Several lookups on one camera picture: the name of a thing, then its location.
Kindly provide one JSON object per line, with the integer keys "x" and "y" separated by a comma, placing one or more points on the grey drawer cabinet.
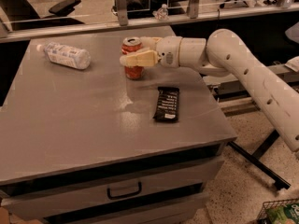
{"x": 68, "y": 135}

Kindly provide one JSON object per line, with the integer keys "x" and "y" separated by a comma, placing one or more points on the black drawer handle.
{"x": 124, "y": 191}

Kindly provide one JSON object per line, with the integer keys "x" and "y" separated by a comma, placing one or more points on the black metal floor stand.
{"x": 254, "y": 158}

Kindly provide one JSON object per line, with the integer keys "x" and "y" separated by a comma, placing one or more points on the black snack bar wrapper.
{"x": 167, "y": 104}

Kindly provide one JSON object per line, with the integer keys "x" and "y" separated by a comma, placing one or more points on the red coke can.
{"x": 131, "y": 44}

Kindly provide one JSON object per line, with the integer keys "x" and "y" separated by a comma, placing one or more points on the wire basket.
{"x": 262, "y": 218}

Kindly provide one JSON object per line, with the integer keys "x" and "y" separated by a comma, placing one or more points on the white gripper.
{"x": 169, "y": 50}

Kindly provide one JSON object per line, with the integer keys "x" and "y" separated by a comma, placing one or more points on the metal railing ledge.
{"x": 95, "y": 16}

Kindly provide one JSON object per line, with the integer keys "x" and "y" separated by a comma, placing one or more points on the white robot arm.
{"x": 220, "y": 55}

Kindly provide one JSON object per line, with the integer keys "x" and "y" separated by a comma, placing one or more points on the black office chair left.
{"x": 23, "y": 16}

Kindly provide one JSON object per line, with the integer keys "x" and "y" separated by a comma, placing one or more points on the small bottle on ledge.
{"x": 162, "y": 13}

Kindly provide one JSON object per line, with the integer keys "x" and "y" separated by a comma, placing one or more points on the clear plastic water bottle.
{"x": 66, "y": 55}

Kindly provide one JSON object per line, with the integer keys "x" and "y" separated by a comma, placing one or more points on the green package in basket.
{"x": 284, "y": 214}

